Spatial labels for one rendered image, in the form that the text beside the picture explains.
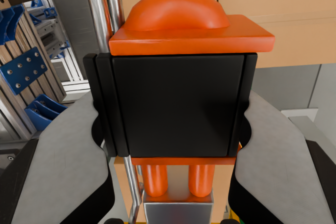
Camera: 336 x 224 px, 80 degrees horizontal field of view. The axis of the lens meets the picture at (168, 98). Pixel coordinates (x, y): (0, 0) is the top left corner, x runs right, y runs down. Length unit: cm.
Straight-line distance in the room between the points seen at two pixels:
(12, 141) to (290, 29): 107
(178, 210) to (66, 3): 123
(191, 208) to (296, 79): 168
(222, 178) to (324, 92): 142
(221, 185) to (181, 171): 60
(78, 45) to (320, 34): 122
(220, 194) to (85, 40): 107
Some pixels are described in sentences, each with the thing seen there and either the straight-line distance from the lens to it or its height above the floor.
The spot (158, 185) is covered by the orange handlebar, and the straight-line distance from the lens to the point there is 18.
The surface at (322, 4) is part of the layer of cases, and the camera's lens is 102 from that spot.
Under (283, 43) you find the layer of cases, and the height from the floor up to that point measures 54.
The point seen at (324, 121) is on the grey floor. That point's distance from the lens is 223.
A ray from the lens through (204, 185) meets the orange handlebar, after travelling 18.
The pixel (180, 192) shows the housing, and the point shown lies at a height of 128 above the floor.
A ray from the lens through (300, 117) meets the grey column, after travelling 203.
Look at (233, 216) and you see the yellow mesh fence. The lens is 194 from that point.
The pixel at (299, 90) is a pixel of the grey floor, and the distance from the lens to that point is 190.
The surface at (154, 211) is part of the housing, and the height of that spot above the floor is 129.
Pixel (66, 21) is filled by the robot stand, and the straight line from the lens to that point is 134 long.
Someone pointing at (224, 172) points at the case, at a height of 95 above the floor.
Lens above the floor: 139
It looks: 57 degrees down
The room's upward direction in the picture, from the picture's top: 178 degrees counter-clockwise
